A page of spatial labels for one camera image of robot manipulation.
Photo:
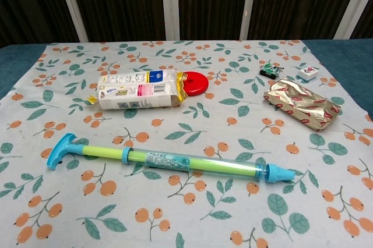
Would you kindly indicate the gold foil snack package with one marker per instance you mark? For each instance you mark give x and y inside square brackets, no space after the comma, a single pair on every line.
[303,102]

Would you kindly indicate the red round plastic disc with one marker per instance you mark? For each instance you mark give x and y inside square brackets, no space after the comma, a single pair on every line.
[198,83]

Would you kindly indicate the green small block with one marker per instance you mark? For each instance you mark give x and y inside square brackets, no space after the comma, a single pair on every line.
[269,70]

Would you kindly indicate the floral printed tablecloth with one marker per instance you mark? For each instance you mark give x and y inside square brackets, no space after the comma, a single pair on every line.
[175,114]

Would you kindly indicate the transparent tube with blue nozzle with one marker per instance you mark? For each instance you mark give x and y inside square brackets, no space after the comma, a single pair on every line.
[274,172]

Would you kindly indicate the white frame post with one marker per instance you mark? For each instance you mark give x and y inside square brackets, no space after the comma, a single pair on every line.
[250,3]
[71,6]
[169,3]
[354,3]

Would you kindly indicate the white mahjong tile block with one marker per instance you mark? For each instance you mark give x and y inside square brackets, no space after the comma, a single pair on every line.
[307,71]

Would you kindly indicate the white cracker package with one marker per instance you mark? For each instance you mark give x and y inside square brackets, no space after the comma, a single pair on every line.
[131,90]

